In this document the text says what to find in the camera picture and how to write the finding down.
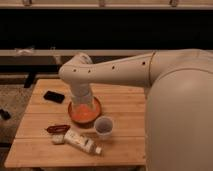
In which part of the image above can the black object on floor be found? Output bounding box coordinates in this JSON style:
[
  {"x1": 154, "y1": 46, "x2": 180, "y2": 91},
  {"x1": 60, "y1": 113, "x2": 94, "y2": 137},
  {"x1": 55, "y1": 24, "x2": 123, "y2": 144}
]
[{"x1": 0, "y1": 109, "x2": 11, "y2": 120}]

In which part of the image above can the wooden table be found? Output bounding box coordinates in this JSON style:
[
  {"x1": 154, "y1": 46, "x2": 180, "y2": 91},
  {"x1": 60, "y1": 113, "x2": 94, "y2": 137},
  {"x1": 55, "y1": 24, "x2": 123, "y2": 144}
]
[{"x1": 5, "y1": 79, "x2": 145, "y2": 168}]

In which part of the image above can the white plastic bottle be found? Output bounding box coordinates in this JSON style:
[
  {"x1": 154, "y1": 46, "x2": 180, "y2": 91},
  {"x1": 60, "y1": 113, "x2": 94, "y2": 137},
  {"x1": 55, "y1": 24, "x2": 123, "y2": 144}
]
[{"x1": 64, "y1": 129, "x2": 102, "y2": 155}]

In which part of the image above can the orange bowl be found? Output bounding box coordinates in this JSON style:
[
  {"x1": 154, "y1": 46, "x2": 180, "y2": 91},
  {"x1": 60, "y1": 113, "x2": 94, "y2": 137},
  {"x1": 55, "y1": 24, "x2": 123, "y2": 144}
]
[{"x1": 68, "y1": 97, "x2": 102, "y2": 124}]

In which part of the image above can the metal rail beam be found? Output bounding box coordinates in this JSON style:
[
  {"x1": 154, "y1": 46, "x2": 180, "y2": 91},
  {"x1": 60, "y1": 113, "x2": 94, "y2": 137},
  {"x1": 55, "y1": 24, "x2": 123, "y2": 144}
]
[{"x1": 0, "y1": 49, "x2": 150, "y2": 64}]

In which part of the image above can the clear plastic cup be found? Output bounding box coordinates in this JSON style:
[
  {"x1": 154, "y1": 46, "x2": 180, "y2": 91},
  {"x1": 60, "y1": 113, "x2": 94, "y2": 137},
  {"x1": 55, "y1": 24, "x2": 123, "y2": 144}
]
[{"x1": 94, "y1": 116, "x2": 113, "y2": 140}]

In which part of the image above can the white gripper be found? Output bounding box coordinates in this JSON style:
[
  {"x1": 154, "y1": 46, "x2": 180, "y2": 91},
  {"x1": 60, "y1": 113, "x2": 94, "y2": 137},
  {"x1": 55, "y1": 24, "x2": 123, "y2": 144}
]
[{"x1": 70, "y1": 84, "x2": 94, "y2": 109}]

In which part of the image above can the white sponge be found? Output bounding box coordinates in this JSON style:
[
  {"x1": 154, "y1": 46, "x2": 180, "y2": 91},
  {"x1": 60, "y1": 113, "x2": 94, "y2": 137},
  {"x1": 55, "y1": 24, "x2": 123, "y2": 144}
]
[{"x1": 52, "y1": 134, "x2": 64, "y2": 145}]

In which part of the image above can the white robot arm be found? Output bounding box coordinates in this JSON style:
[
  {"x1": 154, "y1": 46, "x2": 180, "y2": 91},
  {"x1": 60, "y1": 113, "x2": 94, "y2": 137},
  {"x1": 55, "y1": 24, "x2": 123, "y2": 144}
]
[{"x1": 59, "y1": 49, "x2": 213, "y2": 171}]

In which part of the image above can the black rectangular object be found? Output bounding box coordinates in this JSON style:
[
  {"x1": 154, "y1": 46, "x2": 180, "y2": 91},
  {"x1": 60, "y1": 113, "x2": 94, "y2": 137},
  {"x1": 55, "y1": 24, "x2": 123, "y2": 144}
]
[{"x1": 44, "y1": 91, "x2": 65, "y2": 103}]

